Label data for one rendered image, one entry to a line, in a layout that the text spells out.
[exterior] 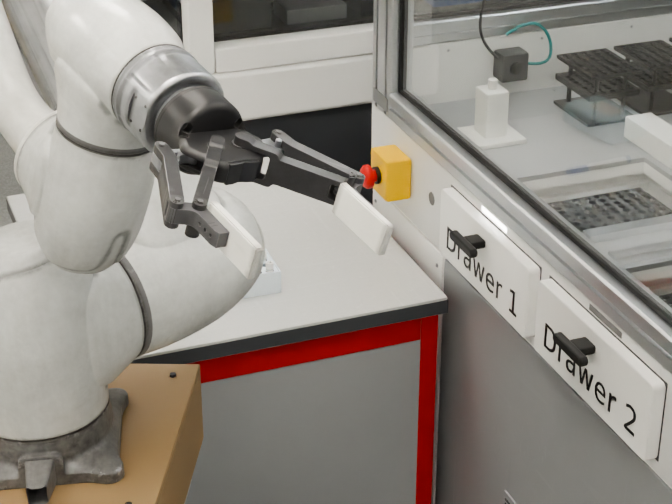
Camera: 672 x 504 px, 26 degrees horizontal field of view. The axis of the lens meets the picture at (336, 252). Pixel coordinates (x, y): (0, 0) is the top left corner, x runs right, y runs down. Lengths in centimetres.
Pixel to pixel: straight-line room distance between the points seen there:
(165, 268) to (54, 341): 17
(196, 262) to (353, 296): 60
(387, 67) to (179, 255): 82
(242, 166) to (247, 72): 153
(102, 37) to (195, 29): 137
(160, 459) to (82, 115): 49
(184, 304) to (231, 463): 63
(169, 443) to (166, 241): 24
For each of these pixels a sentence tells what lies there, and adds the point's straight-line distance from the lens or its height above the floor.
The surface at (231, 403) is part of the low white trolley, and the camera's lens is 224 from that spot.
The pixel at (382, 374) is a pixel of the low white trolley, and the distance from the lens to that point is 231.
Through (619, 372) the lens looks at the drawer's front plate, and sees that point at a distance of 184.
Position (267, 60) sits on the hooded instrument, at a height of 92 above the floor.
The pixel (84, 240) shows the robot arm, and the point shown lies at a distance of 145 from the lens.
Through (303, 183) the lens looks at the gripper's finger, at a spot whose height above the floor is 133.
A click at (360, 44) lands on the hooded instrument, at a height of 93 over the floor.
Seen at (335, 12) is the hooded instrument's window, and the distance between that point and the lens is 282.
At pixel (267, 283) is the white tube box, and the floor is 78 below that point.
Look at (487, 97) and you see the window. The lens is 212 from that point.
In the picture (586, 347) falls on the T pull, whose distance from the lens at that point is 187.
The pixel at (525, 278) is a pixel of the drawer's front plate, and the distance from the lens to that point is 202.
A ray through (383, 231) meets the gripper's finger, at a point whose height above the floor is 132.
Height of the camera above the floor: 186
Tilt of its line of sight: 27 degrees down
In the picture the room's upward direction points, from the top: straight up
